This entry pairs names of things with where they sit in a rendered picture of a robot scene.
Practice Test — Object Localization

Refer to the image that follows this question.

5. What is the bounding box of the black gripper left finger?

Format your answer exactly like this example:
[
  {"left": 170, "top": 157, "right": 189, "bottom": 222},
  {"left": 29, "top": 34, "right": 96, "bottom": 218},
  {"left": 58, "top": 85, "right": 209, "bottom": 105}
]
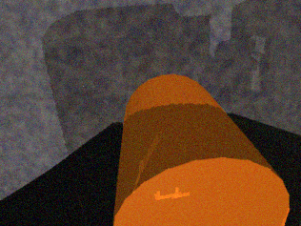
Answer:
[{"left": 0, "top": 123, "right": 124, "bottom": 226}]

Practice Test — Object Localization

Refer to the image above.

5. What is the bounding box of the orange knob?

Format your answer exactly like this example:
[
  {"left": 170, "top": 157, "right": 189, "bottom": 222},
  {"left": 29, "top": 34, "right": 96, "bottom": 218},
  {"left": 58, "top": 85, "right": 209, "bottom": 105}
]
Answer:
[{"left": 112, "top": 74, "right": 290, "bottom": 226}]

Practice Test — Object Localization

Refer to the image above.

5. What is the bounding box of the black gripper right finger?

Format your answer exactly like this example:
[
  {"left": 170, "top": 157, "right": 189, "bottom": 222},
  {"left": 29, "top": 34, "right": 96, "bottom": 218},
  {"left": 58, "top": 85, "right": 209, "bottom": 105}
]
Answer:
[{"left": 227, "top": 113, "right": 301, "bottom": 226}]

